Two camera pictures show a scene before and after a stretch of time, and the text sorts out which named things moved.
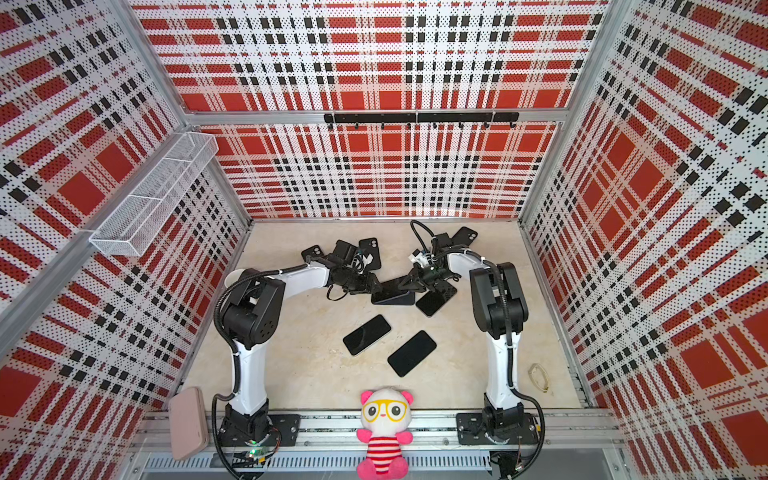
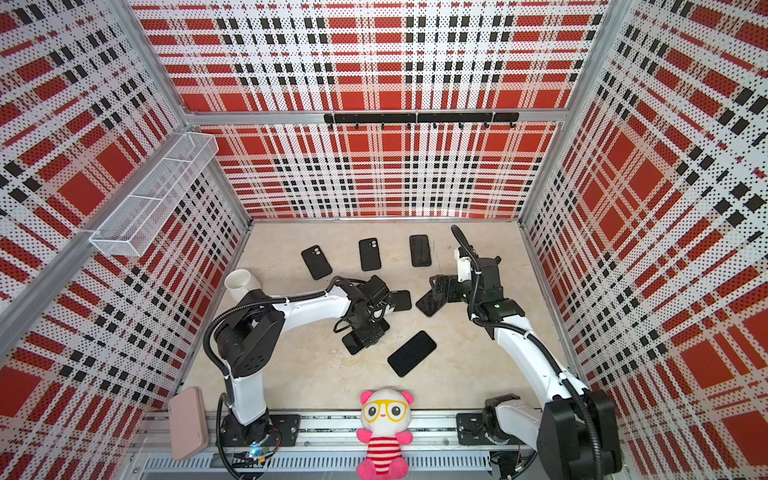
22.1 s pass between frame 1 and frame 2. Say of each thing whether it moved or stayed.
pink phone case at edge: stayed
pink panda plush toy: stayed
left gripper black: moved
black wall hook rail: stayed
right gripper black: moved
